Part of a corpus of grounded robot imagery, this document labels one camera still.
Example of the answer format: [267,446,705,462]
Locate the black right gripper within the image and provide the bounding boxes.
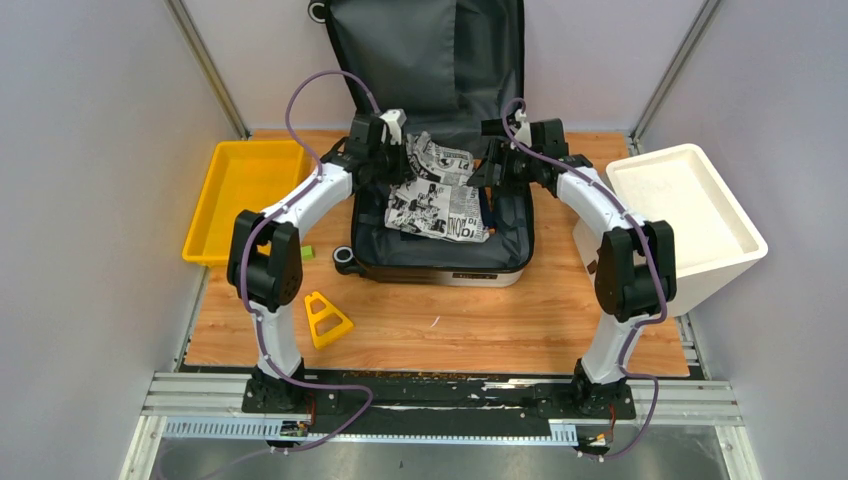
[468,138,543,196]

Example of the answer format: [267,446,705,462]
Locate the newspaper print cloth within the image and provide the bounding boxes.
[384,132,490,243]

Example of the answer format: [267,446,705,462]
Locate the space astronaut hardshell suitcase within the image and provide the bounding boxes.
[307,1,535,288]

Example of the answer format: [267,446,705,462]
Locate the white drawer storage box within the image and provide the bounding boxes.
[558,143,768,317]

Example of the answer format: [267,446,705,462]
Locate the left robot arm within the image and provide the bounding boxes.
[227,109,413,413]

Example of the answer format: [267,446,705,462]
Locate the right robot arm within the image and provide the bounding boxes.
[467,112,677,418]

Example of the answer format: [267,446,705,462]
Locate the small green block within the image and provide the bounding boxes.
[300,245,315,260]

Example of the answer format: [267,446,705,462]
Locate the yellow plastic tray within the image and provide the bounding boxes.
[182,140,314,267]

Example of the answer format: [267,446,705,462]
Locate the yellow triangular plastic stand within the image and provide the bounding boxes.
[304,291,354,350]

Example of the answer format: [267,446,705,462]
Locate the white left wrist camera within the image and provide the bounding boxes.
[379,109,407,145]

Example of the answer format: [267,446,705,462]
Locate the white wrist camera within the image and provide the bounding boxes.
[379,109,407,145]
[481,108,532,147]

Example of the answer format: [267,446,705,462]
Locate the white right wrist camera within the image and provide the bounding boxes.
[481,108,532,147]

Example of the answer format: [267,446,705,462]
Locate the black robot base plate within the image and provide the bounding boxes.
[241,369,636,437]

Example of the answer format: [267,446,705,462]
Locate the slotted cable duct rail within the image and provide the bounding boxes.
[162,417,580,447]

